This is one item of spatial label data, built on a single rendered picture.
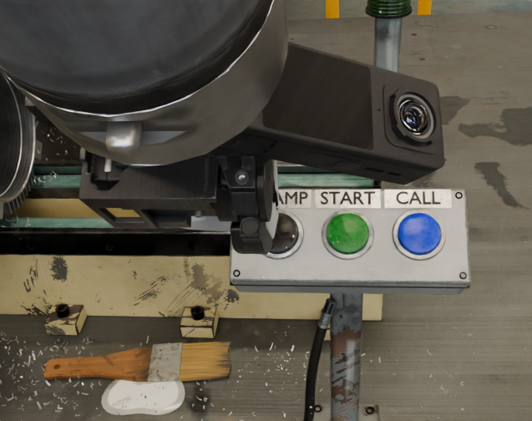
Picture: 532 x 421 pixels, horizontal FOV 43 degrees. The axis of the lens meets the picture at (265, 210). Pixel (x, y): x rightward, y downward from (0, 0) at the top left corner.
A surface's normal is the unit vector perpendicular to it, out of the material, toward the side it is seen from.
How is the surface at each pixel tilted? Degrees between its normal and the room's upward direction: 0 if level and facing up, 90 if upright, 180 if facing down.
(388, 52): 90
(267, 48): 105
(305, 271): 38
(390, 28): 90
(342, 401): 90
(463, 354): 0
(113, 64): 127
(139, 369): 0
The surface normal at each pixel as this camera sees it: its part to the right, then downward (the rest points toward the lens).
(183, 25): 0.54, 0.79
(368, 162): 0.00, 0.95
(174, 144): 0.29, 0.91
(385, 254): -0.10, -0.27
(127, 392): -0.06, -0.80
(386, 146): 0.45, -0.26
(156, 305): -0.08, 0.59
